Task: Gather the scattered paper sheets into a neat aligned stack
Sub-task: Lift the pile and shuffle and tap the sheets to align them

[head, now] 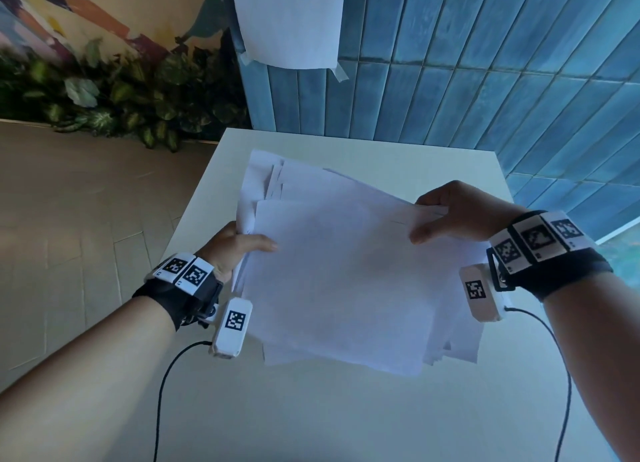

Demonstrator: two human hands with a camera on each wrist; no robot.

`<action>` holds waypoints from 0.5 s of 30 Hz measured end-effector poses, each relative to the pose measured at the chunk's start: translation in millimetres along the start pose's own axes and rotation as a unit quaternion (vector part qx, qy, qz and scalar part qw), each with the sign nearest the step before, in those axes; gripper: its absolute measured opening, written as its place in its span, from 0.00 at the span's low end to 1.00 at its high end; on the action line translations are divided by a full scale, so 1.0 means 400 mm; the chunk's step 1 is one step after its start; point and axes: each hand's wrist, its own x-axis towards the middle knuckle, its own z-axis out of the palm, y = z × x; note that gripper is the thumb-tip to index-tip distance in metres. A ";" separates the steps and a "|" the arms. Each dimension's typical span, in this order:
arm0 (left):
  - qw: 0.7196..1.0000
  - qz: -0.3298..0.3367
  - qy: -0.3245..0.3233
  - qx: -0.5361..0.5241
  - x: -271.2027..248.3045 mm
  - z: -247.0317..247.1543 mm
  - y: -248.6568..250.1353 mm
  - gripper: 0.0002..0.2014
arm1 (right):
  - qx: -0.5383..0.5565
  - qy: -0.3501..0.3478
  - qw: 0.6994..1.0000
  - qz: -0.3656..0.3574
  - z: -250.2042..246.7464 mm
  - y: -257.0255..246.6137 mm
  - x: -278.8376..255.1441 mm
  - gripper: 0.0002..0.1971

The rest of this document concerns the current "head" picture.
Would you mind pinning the person's right hand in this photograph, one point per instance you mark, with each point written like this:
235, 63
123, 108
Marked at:
462, 211

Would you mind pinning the person's left thumb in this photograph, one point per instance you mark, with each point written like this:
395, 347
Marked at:
255, 244

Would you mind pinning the green leafy plants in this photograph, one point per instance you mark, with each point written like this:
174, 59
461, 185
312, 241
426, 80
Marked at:
125, 94

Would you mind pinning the person's right thumb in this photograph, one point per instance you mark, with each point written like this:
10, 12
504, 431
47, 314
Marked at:
429, 230

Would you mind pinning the person's left forearm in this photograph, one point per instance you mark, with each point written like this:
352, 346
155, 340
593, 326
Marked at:
85, 371

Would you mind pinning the white table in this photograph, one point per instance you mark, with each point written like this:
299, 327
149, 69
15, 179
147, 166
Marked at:
320, 326

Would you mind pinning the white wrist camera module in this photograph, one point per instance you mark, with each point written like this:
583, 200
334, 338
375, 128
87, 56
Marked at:
231, 327
481, 292

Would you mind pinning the white paper sheet taped up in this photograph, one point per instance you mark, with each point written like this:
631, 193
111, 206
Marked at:
287, 19

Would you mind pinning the stack of white paper sheets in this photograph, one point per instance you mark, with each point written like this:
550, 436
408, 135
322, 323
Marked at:
345, 276

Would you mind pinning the person's left hand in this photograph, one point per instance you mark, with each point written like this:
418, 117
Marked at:
227, 249

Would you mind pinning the black wristband with marker tags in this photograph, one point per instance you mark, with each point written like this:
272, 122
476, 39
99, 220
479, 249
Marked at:
545, 254
182, 286

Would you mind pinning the person's right forearm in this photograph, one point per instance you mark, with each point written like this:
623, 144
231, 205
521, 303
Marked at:
595, 356

